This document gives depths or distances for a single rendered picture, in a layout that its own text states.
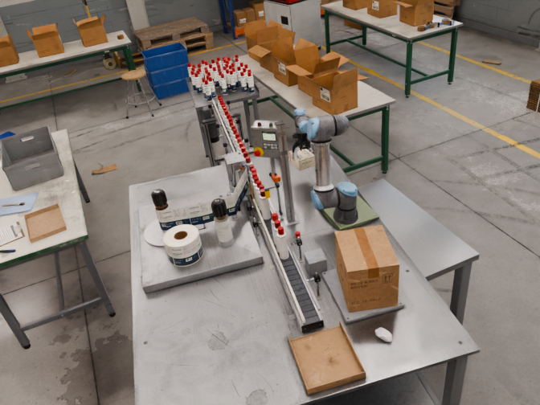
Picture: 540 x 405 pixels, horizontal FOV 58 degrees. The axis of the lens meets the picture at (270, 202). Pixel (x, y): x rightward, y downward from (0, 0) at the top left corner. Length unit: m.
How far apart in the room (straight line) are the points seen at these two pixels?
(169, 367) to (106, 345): 1.45
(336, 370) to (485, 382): 1.31
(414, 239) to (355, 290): 0.68
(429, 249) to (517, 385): 1.01
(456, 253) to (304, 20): 5.93
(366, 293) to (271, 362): 0.54
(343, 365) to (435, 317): 0.52
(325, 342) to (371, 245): 0.50
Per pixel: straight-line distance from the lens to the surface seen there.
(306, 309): 2.44
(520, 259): 4.18
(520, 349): 3.56
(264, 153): 2.80
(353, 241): 2.42
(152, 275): 2.82
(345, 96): 4.42
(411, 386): 2.99
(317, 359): 2.31
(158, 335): 2.56
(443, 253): 2.83
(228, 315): 2.54
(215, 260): 2.78
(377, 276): 2.32
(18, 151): 4.80
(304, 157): 3.31
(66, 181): 4.19
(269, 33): 5.85
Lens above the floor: 2.67
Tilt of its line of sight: 35 degrees down
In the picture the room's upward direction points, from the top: 8 degrees counter-clockwise
